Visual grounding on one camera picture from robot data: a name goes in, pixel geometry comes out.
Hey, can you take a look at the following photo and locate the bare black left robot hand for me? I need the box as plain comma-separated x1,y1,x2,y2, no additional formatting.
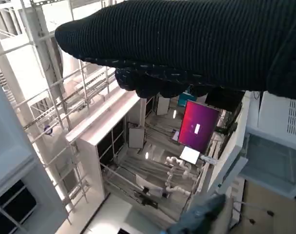
166,194,226,234

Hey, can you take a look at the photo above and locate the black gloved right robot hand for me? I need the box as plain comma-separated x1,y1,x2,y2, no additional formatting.
54,0,296,99

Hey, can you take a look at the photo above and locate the teal box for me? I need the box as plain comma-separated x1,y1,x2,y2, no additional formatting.
178,90,198,107

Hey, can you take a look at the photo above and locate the white lit tablet screen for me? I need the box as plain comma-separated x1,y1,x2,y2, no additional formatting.
180,145,201,164

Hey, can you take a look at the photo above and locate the black dark monitor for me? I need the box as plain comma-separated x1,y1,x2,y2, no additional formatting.
205,86,244,111

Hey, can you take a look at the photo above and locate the white rectangular panel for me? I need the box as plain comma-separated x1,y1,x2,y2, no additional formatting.
128,126,146,149
156,94,170,116

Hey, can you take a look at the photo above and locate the purple screen monitor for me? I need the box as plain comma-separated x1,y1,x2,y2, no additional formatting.
178,99,221,156

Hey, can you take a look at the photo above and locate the white mesh front cabinet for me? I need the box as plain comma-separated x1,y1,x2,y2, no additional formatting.
238,91,296,199

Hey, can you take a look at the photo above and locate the white partition unit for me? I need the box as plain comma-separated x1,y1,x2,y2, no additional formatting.
66,90,148,203

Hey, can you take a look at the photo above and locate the white metal scaffold frame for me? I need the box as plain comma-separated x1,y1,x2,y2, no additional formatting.
0,0,144,225

